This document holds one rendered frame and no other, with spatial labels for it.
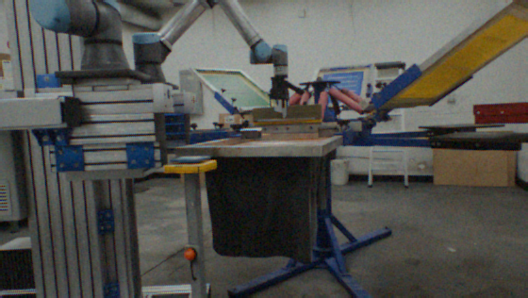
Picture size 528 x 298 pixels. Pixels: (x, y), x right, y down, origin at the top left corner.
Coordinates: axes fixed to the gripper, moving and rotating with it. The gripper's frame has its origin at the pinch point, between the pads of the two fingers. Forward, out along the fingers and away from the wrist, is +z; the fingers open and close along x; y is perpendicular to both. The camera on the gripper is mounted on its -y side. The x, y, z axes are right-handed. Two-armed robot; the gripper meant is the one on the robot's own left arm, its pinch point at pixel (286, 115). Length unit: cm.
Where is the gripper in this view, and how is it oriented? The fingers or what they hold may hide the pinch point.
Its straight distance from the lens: 195.9
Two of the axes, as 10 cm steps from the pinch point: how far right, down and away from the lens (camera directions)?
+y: -9.4, 0.1, 3.4
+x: -3.3, 1.1, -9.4
